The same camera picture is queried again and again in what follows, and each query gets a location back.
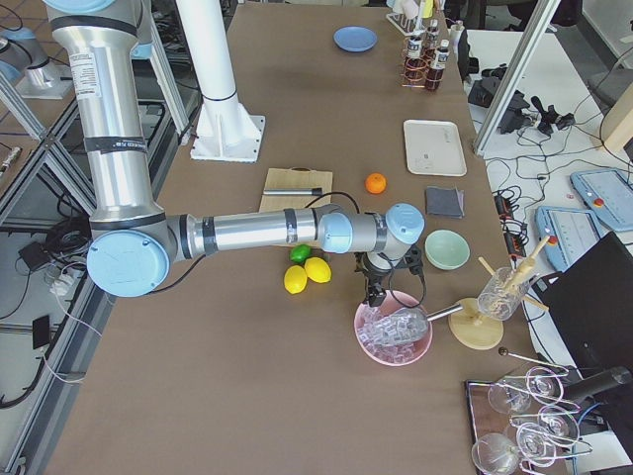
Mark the wire glass rack tray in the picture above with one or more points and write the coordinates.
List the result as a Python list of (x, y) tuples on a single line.
[(484, 419)]

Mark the wooden cup stand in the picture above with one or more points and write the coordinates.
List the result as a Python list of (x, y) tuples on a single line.
[(475, 330)]

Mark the wine glass front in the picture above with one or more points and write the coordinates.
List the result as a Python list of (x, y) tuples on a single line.
[(494, 453)]

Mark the wine glass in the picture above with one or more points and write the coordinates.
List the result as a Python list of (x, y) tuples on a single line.
[(494, 453), (515, 393), (540, 436)]

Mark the yellow lemon near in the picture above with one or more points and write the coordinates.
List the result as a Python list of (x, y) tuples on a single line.
[(295, 279)]

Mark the copper wire bottle rack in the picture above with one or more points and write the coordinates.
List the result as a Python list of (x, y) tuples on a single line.
[(425, 57)]

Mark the black power strip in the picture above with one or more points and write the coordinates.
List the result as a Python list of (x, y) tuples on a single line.
[(514, 232)]

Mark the green bowl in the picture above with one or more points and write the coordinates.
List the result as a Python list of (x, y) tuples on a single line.
[(446, 250)]

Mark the aluminium frame post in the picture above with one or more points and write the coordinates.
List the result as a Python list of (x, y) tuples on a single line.
[(529, 41)]

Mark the tea bottle three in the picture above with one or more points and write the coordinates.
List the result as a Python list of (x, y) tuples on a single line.
[(432, 34)]

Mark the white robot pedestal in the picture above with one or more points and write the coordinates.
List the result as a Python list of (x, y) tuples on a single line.
[(225, 130)]

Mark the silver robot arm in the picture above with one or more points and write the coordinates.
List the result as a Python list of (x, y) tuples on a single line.
[(134, 242)]

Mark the steel muddler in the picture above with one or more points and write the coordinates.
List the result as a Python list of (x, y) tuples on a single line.
[(314, 191)]

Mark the pink bowl with ice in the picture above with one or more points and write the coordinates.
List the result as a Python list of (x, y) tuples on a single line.
[(368, 326)]

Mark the yellow lemon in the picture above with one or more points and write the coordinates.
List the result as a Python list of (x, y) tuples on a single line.
[(295, 279), (318, 270)]

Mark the black bar spoon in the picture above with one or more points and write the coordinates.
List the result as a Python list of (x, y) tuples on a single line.
[(504, 352)]

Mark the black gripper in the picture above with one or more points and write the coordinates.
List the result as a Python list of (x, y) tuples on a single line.
[(374, 280)]

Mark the wine glass back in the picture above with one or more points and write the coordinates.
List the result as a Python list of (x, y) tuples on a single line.
[(515, 393)]

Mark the green lime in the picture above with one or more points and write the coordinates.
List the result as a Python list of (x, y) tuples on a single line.
[(300, 253)]

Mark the blue teach pendant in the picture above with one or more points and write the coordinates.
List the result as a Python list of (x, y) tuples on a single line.
[(571, 232), (608, 194)]

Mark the grey folded cloth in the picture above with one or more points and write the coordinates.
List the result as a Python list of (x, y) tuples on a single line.
[(444, 202)]

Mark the blue teach pendant near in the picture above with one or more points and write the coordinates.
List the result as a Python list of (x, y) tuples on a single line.
[(571, 232)]

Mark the black laptop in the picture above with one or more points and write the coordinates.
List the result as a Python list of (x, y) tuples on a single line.
[(591, 306)]

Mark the yellow lemon far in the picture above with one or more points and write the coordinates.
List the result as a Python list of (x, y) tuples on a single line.
[(318, 270)]

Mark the blue teach pendant far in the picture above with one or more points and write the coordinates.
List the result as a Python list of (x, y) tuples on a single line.
[(608, 194)]

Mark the orange fruit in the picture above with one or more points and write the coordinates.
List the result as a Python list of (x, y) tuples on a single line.
[(376, 183)]

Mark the tea bottle one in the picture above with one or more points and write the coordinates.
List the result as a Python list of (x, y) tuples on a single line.
[(414, 65)]

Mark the blue plate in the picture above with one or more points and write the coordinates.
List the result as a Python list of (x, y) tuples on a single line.
[(355, 38)]

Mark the metal ice scoop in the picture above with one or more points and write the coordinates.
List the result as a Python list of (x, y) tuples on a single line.
[(408, 325)]

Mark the tea bottle two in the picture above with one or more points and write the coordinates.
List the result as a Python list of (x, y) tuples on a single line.
[(437, 66)]

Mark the clear glass cup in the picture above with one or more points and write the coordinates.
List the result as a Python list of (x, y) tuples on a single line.
[(499, 299)]

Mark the wooden cutting board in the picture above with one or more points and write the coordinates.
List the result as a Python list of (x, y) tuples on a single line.
[(297, 185)]

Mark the cream rabbit tray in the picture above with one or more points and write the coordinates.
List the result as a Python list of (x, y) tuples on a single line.
[(433, 148)]

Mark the wine glass middle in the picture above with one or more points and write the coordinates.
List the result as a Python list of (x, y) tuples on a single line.
[(540, 436)]

